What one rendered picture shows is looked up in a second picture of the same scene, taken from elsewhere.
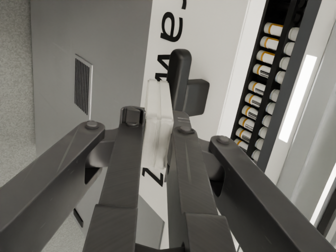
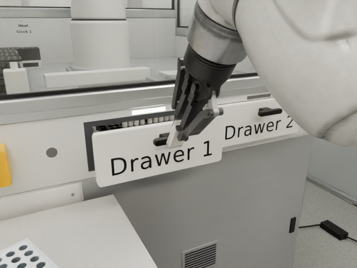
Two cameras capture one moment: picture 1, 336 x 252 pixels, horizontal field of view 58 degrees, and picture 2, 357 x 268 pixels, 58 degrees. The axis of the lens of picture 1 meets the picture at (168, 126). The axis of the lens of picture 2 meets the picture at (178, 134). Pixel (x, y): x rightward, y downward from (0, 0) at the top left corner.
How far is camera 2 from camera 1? 0.45 m
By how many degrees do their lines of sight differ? 25
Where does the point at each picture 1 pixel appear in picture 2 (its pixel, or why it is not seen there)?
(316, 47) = (128, 112)
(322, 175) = (169, 89)
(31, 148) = not seen: outside the picture
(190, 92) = (165, 136)
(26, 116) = not seen: outside the picture
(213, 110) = (167, 128)
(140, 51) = (159, 207)
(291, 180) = not seen: hidden behind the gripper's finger
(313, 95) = (145, 105)
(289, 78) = (142, 117)
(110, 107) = (200, 221)
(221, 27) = (139, 137)
